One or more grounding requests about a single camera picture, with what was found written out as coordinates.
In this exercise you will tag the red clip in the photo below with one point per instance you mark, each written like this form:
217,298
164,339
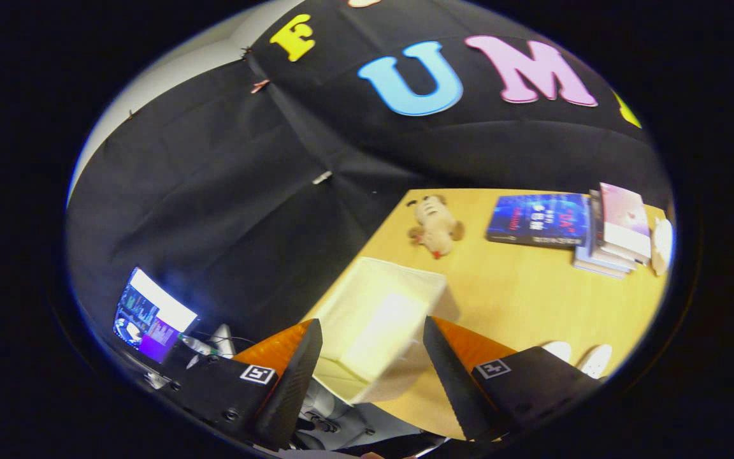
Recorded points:
260,85

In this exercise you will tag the silver clip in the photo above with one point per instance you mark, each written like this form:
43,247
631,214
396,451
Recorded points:
322,177

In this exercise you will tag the white canvas shoe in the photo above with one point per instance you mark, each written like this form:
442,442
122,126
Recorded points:
596,360
558,350

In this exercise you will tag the pink cover book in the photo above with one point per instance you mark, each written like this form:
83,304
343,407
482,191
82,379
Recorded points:
625,220

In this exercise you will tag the white plush toy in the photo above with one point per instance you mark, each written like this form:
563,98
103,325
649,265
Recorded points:
662,245

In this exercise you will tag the cream fabric storage box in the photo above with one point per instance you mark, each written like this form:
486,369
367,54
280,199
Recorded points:
373,319

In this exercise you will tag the computer screen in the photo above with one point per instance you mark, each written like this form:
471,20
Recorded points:
150,315

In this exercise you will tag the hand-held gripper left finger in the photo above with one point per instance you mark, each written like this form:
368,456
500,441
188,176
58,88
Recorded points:
294,382

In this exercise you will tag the beige striped plush toy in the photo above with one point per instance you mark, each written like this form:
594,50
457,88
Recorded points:
436,224

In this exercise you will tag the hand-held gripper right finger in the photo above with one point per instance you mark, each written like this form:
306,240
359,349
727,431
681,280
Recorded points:
450,382

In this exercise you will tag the dark blue book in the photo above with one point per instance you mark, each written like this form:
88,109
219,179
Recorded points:
536,220

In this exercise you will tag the black clip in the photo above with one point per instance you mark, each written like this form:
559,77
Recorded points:
244,51

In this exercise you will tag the black cover book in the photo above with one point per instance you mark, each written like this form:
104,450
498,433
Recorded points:
595,220

